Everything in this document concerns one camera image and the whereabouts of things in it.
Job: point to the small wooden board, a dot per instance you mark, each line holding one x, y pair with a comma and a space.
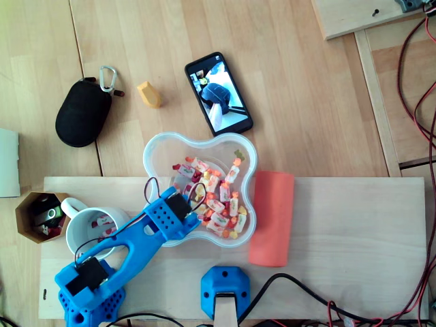
357, 17

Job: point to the silver carabiner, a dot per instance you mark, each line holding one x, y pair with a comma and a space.
108, 90

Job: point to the white box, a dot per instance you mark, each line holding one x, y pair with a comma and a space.
8, 163

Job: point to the black smartphone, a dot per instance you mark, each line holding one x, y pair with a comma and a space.
221, 98

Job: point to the black zip pouch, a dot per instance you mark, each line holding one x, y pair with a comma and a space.
81, 116

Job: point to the white red wrapped candy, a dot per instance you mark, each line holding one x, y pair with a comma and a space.
109, 233
102, 221

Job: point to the light wooden base board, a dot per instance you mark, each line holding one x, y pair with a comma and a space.
340, 238

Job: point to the wooden camera post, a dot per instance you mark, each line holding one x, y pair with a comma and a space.
225, 310

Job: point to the blue post mount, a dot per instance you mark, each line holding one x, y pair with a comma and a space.
211, 289

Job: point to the brown hexagonal box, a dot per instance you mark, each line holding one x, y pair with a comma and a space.
24, 218

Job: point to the yellow plastic piece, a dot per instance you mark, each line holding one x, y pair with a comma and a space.
150, 95

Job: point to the coral red cylinder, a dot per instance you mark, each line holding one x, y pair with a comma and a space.
272, 218

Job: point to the white ceramic mug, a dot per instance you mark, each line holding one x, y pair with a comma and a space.
119, 218

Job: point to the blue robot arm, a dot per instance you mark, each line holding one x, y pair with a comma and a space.
85, 308

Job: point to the light wooden frame panel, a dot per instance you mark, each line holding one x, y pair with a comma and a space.
388, 102

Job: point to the black silver usb stick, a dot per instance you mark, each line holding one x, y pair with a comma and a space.
47, 215

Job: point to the green orange gummy candy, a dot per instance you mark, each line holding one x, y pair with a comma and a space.
239, 155

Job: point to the clear Haribo candy tub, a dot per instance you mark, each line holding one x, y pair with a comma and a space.
160, 153

